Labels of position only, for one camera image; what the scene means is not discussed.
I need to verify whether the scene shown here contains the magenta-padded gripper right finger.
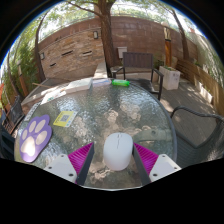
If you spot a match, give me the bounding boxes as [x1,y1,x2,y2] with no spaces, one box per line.
[131,142,183,187]

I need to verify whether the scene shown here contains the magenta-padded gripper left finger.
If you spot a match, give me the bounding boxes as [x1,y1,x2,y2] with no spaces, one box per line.
[44,141,96,187]

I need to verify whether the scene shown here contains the white computer mouse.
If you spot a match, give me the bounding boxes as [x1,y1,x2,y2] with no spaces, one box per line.
[102,132,134,172]

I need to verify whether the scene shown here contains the purple paw-shaped mouse pad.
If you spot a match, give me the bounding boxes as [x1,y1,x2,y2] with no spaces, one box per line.
[18,114,53,164]

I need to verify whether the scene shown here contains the black wicker chair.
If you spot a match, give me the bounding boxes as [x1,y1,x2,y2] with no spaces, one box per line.
[170,105,224,168]
[0,123,16,161]
[2,94,26,134]

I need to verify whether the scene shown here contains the yellow square card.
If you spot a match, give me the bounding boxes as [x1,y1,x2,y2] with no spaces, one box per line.
[52,110,78,128]

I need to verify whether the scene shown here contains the white rectangular number plate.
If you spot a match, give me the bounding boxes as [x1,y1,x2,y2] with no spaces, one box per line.
[23,101,43,123]

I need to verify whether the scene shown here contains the large white book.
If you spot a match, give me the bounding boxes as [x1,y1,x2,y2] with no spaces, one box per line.
[64,77,94,94]

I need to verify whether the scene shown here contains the white rectangular planter box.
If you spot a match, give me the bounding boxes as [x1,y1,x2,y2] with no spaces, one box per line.
[158,65,181,91]

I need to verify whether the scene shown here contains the raised stone planter bed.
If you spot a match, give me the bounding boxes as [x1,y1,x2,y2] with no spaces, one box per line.
[21,61,109,108]

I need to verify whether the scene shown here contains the small white book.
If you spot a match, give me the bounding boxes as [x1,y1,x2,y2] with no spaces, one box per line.
[92,78,113,88]

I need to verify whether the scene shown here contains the green plastic pack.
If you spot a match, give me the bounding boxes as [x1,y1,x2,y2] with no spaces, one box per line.
[111,79,131,88]

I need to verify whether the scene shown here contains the dark wooden-back armchair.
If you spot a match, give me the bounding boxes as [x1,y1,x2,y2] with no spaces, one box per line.
[112,51,165,101]

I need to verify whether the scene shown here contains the slim leaning tree trunk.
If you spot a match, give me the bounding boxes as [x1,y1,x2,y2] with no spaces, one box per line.
[170,9,191,62]
[34,9,52,83]

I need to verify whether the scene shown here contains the thick brown tree trunk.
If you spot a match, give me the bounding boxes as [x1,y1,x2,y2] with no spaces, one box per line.
[66,0,118,68]

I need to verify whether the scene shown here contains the wooden post with lamp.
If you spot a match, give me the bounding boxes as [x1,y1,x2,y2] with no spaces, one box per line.
[16,59,30,98]
[162,23,173,68]

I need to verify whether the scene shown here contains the grey wall utility box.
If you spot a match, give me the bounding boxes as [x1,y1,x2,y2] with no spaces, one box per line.
[116,46,128,60]

